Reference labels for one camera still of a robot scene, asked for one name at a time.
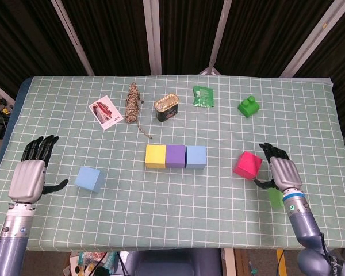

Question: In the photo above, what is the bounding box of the dark green meat tin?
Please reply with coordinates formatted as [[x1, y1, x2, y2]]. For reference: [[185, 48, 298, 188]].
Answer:
[[154, 92, 180, 122]]

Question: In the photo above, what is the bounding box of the light blue foam cube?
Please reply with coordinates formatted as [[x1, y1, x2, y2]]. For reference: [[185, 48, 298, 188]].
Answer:
[[74, 166, 106, 193], [185, 145, 208, 170]]

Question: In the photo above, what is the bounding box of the green foam cube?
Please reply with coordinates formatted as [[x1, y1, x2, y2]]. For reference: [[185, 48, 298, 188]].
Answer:
[[268, 188, 285, 209]]

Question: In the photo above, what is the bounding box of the green checked tablecloth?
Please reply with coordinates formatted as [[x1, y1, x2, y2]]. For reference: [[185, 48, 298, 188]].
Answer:
[[0, 75, 345, 250]]

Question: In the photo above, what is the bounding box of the white frame post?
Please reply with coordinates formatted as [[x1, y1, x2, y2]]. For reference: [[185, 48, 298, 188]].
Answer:
[[280, 0, 343, 78], [200, 0, 233, 76], [143, 0, 163, 76], [50, 0, 95, 76]]

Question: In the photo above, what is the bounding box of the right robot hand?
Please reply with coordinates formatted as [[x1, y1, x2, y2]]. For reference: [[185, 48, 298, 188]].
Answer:
[[253, 142, 304, 193]]

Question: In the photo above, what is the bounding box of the green snack packet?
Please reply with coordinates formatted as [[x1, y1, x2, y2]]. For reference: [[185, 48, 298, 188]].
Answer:
[[192, 85, 214, 108]]

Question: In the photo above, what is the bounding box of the yellow foam cube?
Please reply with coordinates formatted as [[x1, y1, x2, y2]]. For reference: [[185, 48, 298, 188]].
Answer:
[[145, 144, 167, 169]]

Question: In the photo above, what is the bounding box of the camouflage rope bundle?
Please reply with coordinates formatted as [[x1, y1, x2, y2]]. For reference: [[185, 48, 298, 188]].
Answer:
[[124, 82, 153, 140]]

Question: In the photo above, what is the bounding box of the white photo card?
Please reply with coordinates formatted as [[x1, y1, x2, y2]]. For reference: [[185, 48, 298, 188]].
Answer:
[[89, 96, 124, 131]]

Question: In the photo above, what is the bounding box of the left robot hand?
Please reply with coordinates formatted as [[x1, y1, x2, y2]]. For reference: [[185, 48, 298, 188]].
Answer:
[[7, 135, 69, 205]]

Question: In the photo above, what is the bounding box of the white table leg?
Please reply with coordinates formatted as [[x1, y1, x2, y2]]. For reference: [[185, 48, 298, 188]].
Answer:
[[221, 248, 237, 276]]

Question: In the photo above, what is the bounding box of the purple foam cube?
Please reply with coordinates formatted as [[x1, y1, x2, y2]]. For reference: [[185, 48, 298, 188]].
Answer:
[[165, 144, 187, 168]]

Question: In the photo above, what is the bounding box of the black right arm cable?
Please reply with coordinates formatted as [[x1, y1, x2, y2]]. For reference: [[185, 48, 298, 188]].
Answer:
[[319, 232, 339, 276]]

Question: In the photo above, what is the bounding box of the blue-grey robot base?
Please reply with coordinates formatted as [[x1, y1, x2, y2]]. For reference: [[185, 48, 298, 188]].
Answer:
[[123, 249, 222, 276]]

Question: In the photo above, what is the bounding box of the pink foam cube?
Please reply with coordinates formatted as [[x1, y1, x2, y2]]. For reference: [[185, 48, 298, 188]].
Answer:
[[233, 151, 264, 181]]

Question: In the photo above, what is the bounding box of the green studded toy brick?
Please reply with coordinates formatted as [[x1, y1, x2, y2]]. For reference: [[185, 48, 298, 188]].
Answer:
[[237, 97, 260, 118]]

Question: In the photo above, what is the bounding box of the colourful floor clutter pile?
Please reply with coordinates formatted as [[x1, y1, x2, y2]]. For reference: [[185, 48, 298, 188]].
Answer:
[[68, 250, 124, 276]]

